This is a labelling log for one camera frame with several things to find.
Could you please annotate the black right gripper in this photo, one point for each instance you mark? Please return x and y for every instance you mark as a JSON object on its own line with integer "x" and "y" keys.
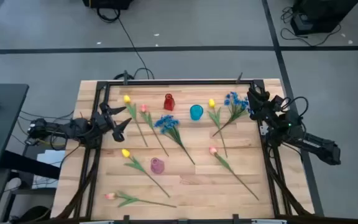
{"x": 266, "y": 109}

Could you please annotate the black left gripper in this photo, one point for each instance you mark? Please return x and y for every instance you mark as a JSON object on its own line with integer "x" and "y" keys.
{"x": 103, "y": 123}

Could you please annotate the blue artificial flower bunch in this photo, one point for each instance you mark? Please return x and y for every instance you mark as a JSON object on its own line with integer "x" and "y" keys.
{"x": 236, "y": 101}
{"x": 166, "y": 123}

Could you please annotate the yellow artificial tulip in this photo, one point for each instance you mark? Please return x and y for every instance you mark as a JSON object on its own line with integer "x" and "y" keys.
{"x": 126, "y": 99}
{"x": 125, "y": 153}
{"x": 211, "y": 103}

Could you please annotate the pink artificial tulip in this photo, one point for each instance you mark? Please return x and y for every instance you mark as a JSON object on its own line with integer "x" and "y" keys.
{"x": 144, "y": 108}
{"x": 212, "y": 151}
{"x": 110, "y": 196}

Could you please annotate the red glass vase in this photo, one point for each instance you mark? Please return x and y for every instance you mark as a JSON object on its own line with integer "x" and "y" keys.
{"x": 169, "y": 102}

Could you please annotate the teal glass vase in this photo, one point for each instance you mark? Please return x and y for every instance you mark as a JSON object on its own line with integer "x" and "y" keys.
{"x": 196, "y": 112}

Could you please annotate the purple glass vase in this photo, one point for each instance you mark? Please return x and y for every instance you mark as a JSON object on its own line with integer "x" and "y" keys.
{"x": 157, "y": 165}

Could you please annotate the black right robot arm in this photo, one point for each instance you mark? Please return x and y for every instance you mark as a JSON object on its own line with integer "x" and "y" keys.
{"x": 322, "y": 149}

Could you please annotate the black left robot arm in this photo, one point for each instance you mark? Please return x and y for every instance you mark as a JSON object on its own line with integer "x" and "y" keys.
{"x": 79, "y": 128}

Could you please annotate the black equipment case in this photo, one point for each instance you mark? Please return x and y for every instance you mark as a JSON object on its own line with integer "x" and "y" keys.
{"x": 322, "y": 12}

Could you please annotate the black desk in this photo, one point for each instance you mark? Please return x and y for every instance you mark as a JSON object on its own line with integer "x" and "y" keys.
{"x": 2, "y": 124}

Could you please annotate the black equipment box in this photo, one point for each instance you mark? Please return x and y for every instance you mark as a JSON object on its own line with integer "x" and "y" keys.
{"x": 107, "y": 3}

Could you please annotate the black aluminium rig frame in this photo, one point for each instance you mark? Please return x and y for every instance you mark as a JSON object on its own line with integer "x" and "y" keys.
{"x": 182, "y": 82}

